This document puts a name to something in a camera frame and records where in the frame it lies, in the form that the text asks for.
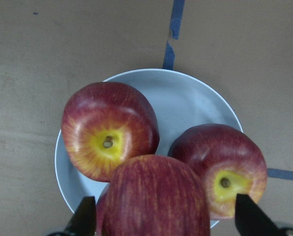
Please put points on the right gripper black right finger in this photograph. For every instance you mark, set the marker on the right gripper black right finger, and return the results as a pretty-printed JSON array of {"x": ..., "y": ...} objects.
[{"x": 250, "y": 220}]

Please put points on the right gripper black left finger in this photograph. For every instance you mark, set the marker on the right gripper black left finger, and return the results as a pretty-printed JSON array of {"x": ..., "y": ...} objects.
[{"x": 83, "y": 222}]

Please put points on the red apple carried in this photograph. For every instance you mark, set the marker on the red apple carried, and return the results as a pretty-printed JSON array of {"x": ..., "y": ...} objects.
[{"x": 155, "y": 195}]

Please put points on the red apple back on plate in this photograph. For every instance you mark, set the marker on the red apple back on plate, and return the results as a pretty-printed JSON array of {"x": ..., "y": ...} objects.
[{"x": 100, "y": 206}]

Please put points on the red apple on plate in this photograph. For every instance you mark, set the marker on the red apple on plate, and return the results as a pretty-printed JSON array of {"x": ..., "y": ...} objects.
[
  {"x": 228, "y": 163},
  {"x": 106, "y": 123},
  {"x": 100, "y": 206}
]

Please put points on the red apple front on plate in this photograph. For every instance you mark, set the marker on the red apple front on plate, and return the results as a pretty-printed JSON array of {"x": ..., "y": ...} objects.
[{"x": 228, "y": 163}]

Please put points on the red apple left on plate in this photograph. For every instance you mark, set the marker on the red apple left on plate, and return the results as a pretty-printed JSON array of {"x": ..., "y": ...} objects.
[{"x": 106, "y": 123}]

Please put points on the light blue plate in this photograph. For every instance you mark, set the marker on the light blue plate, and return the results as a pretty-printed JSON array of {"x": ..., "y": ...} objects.
[{"x": 180, "y": 101}]

